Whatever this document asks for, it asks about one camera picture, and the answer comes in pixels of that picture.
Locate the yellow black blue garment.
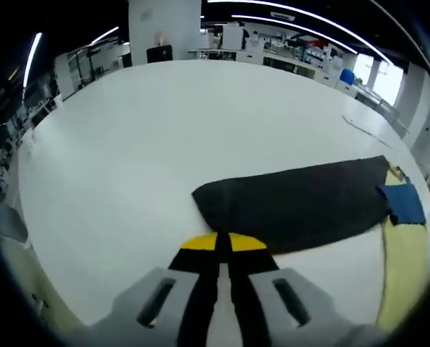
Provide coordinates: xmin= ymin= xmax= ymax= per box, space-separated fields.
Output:
xmin=192 ymin=155 xmax=429 ymax=332

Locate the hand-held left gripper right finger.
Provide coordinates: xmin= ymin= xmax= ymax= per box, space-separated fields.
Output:
xmin=227 ymin=233 xmax=382 ymax=347

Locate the short ceiling light strip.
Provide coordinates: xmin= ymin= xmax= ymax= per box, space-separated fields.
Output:
xmin=22 ymin=32 xmax=43 ymax=87

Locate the black chair back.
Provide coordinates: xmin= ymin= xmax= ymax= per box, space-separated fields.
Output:
xmin=146 ymin=44 xmax=173 ymax=64

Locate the white template strip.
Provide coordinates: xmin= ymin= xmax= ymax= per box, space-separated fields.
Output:
xmin=341 ymin=114 xmax=395 ymax=150

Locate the white storage box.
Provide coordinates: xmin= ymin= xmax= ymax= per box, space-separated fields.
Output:
xmin=222 ymin=24 xmax=245 ymax=50

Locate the white counter with drawers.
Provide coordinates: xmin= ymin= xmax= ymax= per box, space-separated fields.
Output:
xmin=189 ymin=45 xmax=349 ymax=90

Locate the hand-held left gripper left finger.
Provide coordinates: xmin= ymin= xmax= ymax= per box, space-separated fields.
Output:
xmin=87 ymin=232 xmax=220 ymax=347

